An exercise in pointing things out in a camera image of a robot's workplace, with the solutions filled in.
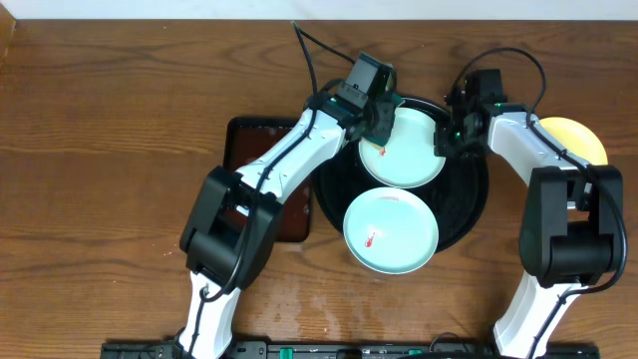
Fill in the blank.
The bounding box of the yellow plate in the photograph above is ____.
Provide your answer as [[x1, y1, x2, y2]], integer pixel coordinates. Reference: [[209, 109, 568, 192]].
[[539, 117, 608, 166]]

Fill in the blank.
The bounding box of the round black tray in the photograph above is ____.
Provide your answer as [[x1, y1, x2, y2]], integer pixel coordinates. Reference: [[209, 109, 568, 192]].
[[312, 97, 488, 252]]

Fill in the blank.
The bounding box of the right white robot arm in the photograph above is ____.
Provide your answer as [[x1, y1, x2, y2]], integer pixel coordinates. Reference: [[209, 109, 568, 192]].
[[434, 103, 629, 358]]

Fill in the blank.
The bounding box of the pale green plate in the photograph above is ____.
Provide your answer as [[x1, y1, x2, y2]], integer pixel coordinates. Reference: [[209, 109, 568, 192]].
[[358, 108, 446, 188]]

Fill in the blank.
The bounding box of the rectangular brown water tray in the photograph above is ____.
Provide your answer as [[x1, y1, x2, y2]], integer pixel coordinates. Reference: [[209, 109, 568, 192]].
[[222, 117, 312, 242]]

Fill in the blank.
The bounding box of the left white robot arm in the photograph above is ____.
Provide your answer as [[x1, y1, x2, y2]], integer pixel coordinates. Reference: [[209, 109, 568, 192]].
[[175, 91, 404, 358]]

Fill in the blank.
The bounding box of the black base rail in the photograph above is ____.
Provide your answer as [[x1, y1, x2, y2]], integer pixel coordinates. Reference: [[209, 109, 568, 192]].
[[100, 339, 601, 359]]

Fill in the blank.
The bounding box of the light blue plate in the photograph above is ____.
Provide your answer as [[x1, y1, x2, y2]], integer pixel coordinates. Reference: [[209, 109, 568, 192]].
[[343, 187, 440, 275]]

